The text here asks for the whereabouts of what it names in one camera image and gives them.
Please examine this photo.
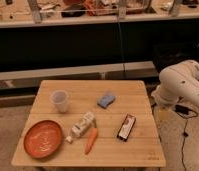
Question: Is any dark chocolate bar package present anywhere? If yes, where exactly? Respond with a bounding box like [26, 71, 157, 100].
[117, 114, 136, 142]

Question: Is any blue sponge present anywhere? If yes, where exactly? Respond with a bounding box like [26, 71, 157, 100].
[97, 93, 116, 109]

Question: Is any long wooden bench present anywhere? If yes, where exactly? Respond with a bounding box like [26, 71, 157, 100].
[0, 0, 199, 28]

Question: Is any orange carrot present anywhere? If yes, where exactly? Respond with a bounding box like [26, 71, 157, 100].
[85, 128, 98, 154]

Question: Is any translucent white cup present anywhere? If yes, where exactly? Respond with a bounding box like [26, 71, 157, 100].
[50, 90, 69, 113]

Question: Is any black box on shelf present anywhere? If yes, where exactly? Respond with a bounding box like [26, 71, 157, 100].
[152, 42, 199, 72]

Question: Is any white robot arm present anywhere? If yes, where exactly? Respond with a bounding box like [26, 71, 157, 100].
[151, 60, 199, 108]

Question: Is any orange ceramic bowl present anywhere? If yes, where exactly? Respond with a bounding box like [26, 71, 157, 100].
[23, 120, 63, 159]

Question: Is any metal frame leg middle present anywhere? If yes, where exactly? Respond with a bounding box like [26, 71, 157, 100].
[118, 0, 127, 19]

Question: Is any orange tool on bench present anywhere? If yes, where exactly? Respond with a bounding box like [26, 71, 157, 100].
[84, 0, 118, 17]

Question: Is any white plastic bottle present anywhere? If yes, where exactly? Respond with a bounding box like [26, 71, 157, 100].
[66, 112, 95, 143]

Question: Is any black cable on floor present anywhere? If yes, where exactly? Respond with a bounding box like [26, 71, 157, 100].
[174, 104, 199, 171]

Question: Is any blue hanging cable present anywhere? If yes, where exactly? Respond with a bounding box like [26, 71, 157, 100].
[117, 19, 127, 80]

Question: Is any metal frame leg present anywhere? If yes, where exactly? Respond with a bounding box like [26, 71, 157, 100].
[27, 0, 42, 23]
[118, 0, 127, 19]

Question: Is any metal frame leg left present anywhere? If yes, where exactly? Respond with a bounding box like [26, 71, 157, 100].
[27, 0, 42, 23]

